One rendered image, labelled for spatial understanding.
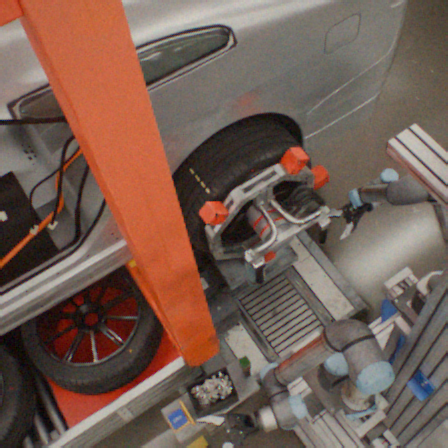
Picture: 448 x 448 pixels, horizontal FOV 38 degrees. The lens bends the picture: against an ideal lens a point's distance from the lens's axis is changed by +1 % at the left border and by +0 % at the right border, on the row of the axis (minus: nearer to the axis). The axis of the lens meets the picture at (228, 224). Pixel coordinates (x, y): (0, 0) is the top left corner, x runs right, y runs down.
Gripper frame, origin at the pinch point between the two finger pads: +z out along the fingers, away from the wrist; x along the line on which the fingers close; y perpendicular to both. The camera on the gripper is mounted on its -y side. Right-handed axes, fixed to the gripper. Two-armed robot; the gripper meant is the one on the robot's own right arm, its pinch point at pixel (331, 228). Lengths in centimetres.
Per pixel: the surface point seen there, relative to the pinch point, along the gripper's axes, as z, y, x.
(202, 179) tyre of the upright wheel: 40, 29, -38
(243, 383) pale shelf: 67, -38, 26
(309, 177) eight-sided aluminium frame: -2.2, 14.7, -20.1
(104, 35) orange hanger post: 73, 170, 10
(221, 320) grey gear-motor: 58, -43, -7
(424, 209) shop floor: -83, -83, -11
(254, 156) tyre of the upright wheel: 18, 35, -31
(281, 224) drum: 19.3, 8.5, -10.7
